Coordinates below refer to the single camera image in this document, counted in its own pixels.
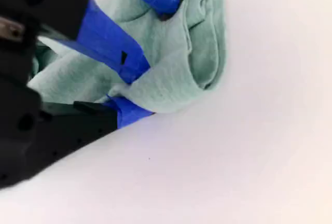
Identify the green t-shirt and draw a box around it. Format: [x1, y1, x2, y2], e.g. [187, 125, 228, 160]
[27, 0, 228, 113]

